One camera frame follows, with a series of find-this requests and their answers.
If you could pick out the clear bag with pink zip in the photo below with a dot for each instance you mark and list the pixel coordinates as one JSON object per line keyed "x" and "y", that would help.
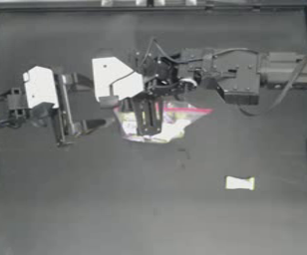
{"x": 179, "y": 124}

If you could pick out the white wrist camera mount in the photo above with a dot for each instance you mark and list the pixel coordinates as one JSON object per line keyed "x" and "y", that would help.
{"x": 101, "y": 79}
{"x": 41, "y": 86}

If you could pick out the black metal frame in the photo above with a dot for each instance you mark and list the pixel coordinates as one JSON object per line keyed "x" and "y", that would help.
{"x": 72, "y": 7}

